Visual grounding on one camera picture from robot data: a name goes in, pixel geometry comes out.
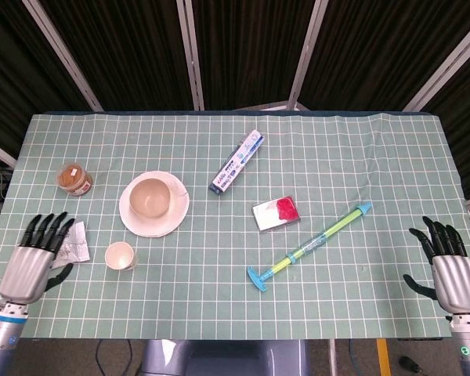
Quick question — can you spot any white paper plate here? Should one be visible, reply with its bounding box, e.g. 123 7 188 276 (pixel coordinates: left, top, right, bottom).
118 170 190 238

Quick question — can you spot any yellow floor tape strip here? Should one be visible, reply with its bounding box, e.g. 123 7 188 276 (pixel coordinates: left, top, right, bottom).
376 338 391 376

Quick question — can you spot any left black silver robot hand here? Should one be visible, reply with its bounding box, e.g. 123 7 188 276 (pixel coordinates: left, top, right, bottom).
0 211 76 305

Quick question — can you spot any white paper cup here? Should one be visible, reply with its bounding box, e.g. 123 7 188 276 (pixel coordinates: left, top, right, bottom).
104 241 136 272

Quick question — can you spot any green white grid tablecloth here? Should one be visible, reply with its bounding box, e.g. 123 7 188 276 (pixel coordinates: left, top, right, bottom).
0 111 470 340

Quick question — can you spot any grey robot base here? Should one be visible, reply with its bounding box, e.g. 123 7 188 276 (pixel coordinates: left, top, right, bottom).
140 338 310 376

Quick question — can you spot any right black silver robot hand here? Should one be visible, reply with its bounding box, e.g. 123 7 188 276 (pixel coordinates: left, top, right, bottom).
403 215 470 314

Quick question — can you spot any black floor cable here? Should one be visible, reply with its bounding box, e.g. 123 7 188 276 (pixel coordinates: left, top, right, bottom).
125 338 143 376

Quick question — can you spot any red white flat case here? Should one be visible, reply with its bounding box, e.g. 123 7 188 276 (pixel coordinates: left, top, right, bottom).
251 194 301 233

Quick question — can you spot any white green snack packet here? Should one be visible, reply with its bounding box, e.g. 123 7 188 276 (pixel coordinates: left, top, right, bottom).
49 221 91 271

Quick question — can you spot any green blue toy water pump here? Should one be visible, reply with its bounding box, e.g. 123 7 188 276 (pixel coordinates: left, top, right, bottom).
246 201 373 294

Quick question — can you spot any beige bowl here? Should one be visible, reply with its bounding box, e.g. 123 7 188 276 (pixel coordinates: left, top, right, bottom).
128 178 172 219

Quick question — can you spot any metal table leg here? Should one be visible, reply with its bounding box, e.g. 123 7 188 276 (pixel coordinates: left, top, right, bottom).
327 338 337 376

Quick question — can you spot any blue white toothpaste box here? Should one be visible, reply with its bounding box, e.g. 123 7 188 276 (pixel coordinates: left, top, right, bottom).
208 130 266 194

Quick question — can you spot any brown lidded glass jar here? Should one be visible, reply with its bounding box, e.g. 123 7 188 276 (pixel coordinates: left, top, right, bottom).
56 162 93 197

